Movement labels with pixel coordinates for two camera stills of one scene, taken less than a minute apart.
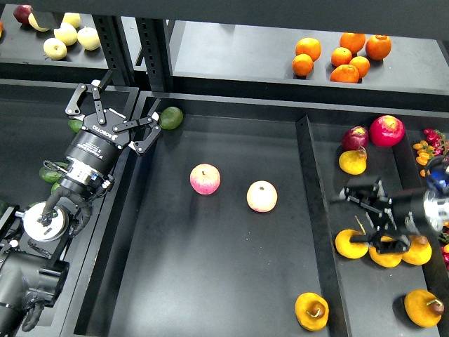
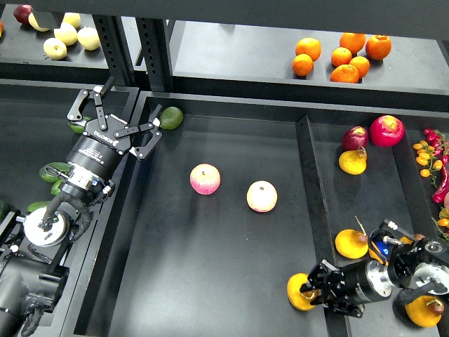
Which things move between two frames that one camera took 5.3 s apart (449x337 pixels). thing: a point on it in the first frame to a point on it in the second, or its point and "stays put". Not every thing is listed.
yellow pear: x=311 y=310 to x=301 y=300
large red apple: x=387 y=130 stays put
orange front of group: x=345 y=73 stays put
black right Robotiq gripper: x=405 y=213 to x=367 y=281
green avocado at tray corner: x=170 y=118 stays put
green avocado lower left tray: x=34 y=204 stays put
